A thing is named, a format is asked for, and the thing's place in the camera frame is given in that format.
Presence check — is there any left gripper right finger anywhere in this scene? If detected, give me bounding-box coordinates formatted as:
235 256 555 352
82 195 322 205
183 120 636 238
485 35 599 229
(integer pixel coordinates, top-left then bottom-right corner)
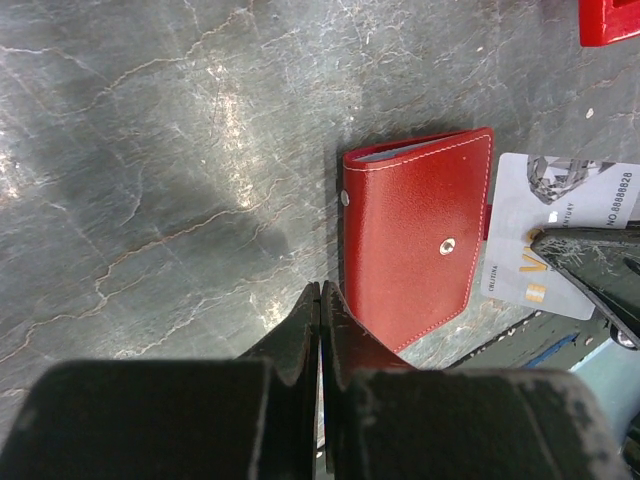
320 282 630 479

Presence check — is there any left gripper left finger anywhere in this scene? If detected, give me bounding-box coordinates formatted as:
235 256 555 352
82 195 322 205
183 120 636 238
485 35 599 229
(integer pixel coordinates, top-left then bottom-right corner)
1 283 320 479

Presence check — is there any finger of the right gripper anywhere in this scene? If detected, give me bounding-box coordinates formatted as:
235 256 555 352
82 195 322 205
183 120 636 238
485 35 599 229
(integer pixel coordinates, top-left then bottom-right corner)
531 227 639 349

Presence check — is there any red leather card holder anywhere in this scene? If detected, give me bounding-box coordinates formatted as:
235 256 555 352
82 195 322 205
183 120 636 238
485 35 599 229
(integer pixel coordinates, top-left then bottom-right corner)
341 127 494 352

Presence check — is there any red plastic bin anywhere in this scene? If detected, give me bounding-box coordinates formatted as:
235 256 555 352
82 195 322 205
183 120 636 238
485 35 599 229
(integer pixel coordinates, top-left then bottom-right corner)
578 0 640 47

